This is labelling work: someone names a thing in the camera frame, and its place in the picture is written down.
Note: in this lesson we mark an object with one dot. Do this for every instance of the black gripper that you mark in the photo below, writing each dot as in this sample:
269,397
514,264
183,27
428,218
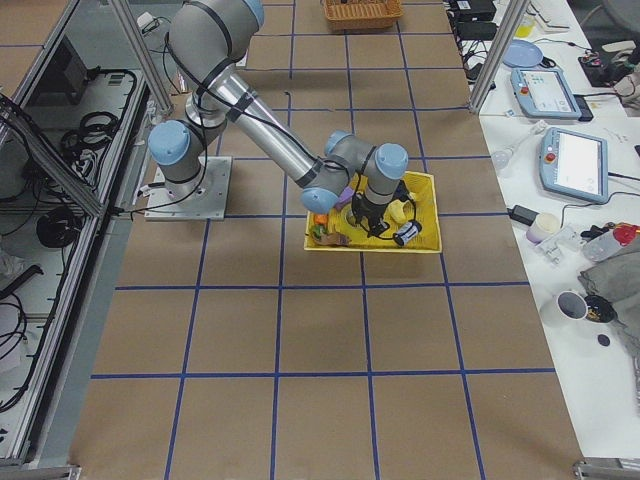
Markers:
368,216

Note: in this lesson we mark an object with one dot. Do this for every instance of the yellow tape roll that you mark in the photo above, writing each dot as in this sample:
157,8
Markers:
351,228

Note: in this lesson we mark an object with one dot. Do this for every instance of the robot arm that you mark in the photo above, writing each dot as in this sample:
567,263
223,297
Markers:
206,39

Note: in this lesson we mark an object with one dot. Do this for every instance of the yellow woven tray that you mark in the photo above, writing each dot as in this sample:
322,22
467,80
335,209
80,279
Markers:
422,189

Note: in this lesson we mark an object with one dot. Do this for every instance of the brown toy animal figure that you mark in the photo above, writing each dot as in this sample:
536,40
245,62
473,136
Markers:
333,239

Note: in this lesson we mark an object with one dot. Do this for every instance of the purple foam cube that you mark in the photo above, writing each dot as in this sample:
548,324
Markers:
344,198

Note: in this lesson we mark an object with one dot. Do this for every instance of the orange toy carrot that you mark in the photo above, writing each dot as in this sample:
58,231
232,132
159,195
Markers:
320,220

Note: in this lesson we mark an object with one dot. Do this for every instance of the black power adapter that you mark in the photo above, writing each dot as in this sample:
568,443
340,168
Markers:
522,215

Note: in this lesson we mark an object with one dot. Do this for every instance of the lavender white cup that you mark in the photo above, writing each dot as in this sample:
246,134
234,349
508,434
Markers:
543,226

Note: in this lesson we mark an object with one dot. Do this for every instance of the lower teach pendant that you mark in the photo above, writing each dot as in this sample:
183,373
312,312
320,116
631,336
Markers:
574,164

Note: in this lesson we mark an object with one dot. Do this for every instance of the teach pendant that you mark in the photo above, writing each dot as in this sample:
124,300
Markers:
574,164
544,94

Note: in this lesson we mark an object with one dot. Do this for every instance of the white mug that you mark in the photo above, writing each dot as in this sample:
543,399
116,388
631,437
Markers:
564,309

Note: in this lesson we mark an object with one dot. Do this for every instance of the brown wicker basket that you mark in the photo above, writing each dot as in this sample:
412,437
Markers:
361,15

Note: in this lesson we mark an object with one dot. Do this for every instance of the upper teach pendant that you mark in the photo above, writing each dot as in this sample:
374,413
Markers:
544,94

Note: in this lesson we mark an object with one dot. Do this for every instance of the blue plate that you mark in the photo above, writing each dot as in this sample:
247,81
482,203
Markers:
522,54

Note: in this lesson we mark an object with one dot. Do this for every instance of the grey cloth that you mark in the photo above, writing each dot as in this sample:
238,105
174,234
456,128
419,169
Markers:
616,279

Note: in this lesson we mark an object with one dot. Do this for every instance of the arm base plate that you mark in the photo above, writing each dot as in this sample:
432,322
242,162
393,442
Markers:
199,201

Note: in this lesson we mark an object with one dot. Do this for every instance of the aluminium frame post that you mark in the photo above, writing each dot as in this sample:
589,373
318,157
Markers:
515,11

